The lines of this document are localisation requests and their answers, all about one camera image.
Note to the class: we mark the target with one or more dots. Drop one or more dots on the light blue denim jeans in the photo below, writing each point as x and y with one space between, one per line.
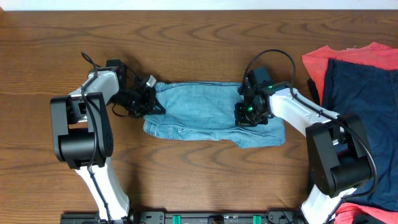
204 111

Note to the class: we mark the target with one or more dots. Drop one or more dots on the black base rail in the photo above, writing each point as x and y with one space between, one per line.
160 217

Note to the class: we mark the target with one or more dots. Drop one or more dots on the black garment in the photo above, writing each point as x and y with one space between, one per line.
313 91

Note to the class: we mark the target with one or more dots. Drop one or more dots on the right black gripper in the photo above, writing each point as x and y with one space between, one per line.
242 121

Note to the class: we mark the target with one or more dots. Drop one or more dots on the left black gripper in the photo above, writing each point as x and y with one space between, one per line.
147 101

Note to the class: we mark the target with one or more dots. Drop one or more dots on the red t-shirt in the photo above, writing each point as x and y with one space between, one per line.
374 54

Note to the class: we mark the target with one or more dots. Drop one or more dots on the dark navy garment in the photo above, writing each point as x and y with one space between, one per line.
370 93

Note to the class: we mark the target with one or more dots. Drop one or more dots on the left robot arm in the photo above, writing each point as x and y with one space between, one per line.
82 135

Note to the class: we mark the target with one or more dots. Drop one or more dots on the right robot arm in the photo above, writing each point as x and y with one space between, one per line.
339 155

